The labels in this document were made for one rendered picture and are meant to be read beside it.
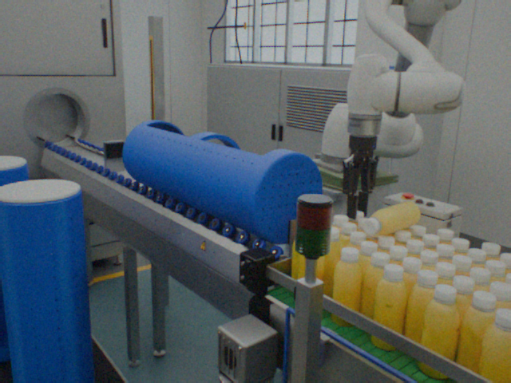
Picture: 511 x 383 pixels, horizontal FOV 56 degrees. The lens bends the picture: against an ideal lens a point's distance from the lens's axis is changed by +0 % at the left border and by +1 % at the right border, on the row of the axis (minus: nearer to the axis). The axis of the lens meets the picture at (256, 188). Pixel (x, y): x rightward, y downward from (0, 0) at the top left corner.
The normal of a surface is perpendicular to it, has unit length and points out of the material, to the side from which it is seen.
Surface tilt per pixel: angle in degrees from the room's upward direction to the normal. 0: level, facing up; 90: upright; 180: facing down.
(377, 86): 87
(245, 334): 0
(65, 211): 90
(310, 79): 90
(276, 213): 90
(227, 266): 71
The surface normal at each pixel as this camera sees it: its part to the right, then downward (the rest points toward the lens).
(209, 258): -0.72, -0.18
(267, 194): 0.63, 0.22
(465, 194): -0.80, 0.14
